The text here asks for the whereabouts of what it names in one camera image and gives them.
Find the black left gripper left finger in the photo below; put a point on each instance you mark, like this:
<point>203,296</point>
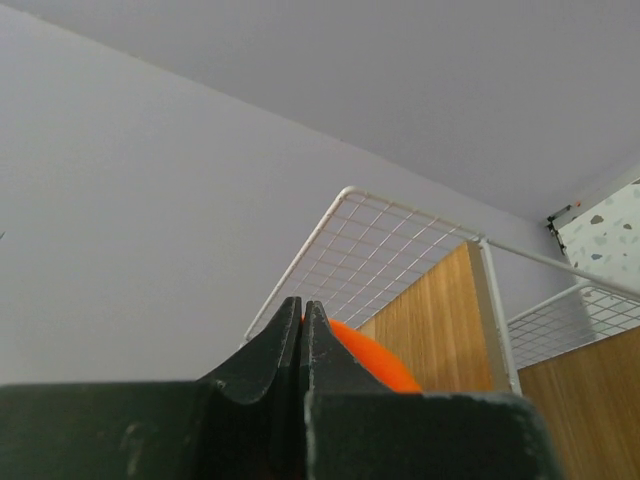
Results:
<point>239,421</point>

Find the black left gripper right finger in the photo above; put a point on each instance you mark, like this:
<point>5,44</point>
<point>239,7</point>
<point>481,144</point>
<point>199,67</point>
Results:
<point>357,428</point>

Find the black-haired doll orange pants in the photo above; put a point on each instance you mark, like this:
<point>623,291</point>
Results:
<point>380,362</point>

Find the white wire wooden shelf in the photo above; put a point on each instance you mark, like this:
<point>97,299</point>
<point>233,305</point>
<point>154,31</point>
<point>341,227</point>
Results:
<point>427,289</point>

